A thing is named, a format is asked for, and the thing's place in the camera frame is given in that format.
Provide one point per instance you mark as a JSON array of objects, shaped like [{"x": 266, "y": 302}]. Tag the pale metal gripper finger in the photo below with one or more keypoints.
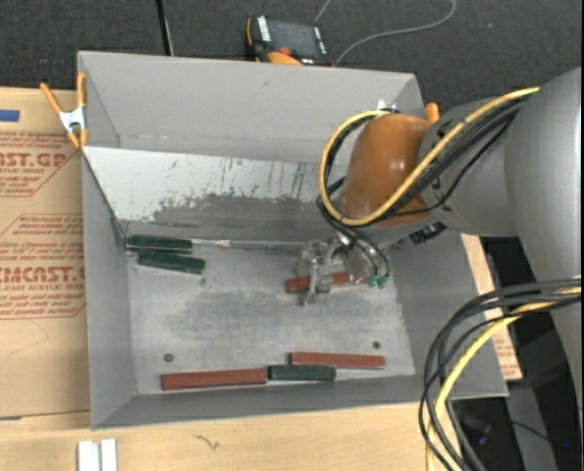
[
  {"x": 315, "y": 292},
  {"x": 309, "y": 261}
]

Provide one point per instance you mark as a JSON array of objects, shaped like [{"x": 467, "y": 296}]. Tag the red-brown flat block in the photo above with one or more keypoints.
[
  {"x": 214, "y": 379},
  {"x": 338, "y": 360},
  {"x": 295, "y": 284}
]

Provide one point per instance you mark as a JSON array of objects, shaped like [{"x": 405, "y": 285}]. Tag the grey metal bin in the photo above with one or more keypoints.
[{"x": 252, "y": 317}]

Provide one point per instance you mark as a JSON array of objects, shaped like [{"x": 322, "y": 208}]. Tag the dark green flat block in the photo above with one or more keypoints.
[
  {"x": 301, "y": 373},
  {"x": 159, "y": 242},
  {"x": 172, "y": 262}
]

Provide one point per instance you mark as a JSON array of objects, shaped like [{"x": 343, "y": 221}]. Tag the brown cardboard board red print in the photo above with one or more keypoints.
[{"x": 36, "y": 356}]

